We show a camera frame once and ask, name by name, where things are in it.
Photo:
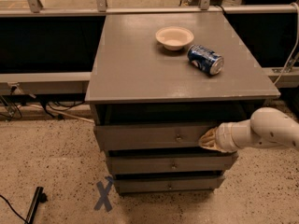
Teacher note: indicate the tan robot gripper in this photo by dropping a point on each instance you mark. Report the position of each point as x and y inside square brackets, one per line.
[223, 138]

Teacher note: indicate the grey top drawer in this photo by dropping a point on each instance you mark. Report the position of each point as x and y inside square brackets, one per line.
[150, 136]

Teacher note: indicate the grey drawer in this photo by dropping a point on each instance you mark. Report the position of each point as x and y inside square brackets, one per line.
[134, 165]
[168, 184]
[150, 136]

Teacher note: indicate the grey middle drawer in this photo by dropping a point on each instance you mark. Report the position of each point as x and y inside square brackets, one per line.
[134, 165]

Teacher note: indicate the grey wooden drawer cabinet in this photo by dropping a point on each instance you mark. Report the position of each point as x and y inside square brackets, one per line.
[135, 80]

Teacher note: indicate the grey bottom drawer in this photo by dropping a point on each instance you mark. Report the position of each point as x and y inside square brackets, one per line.
[168, 184]

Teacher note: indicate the blue soda can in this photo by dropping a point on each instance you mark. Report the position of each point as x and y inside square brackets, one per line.
[206, 60]

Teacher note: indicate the white paper bowl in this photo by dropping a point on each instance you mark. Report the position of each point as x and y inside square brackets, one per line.
[174, 38]

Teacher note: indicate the blue tape cross mark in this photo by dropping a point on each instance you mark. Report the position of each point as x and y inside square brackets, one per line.
[104, 191]

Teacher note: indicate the black power strip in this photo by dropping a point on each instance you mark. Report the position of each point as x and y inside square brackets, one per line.
[39, 197]

